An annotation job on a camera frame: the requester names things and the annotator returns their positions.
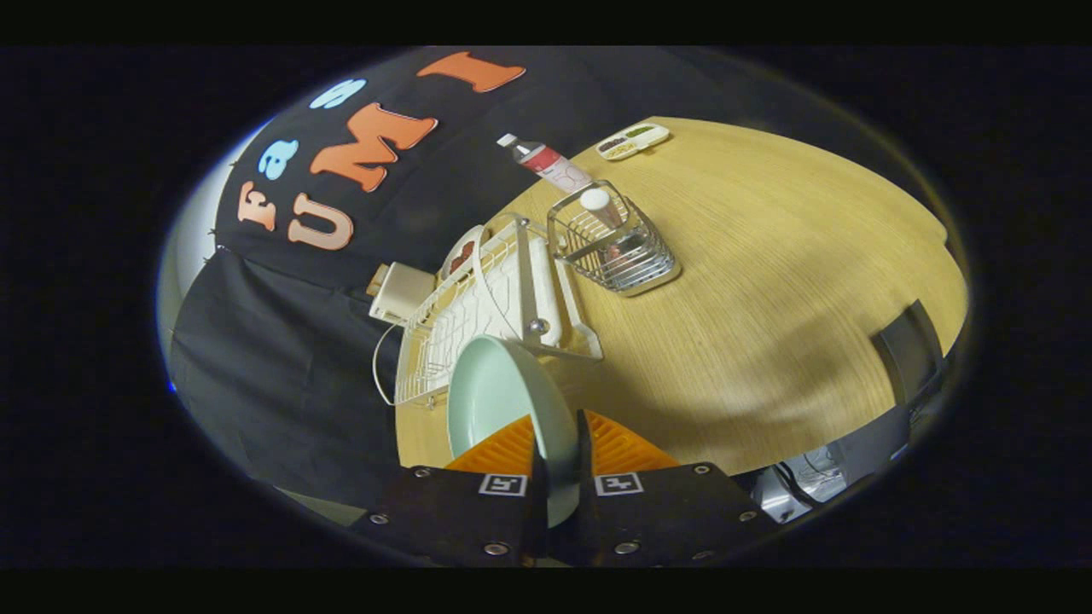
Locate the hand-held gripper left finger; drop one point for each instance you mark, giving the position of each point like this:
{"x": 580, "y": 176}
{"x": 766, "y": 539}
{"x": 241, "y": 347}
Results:
{"x": 461, "y": 520}

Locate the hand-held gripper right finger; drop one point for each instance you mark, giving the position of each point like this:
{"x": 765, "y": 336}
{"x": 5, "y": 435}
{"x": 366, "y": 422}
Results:
{"x": 648, "y": 520}

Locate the light green plate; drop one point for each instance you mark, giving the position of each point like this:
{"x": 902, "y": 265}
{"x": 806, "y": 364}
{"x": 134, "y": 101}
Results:
{"x": 503, "y": 392}

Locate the beige plate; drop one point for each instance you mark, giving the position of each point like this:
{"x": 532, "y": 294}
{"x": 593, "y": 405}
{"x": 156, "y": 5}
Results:
{"x": 452, "y": 247}

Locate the white toaster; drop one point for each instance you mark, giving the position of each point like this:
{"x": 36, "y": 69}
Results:
{"x": 401, "y": 292}

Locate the brown meat patty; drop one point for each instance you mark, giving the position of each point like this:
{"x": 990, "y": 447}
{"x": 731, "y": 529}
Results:
{"x": 461, "y": 256}

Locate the black chair back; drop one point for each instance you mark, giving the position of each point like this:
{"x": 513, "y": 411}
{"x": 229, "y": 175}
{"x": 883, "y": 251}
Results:
{"x": 909, "y": 350}

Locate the clear bottle with red label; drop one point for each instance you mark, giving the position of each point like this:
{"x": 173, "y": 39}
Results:
{"x": 550, "y": 164}

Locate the white divided snack tray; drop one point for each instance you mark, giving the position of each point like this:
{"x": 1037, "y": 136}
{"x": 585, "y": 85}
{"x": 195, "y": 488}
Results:
{"x": 633, "y": 141}

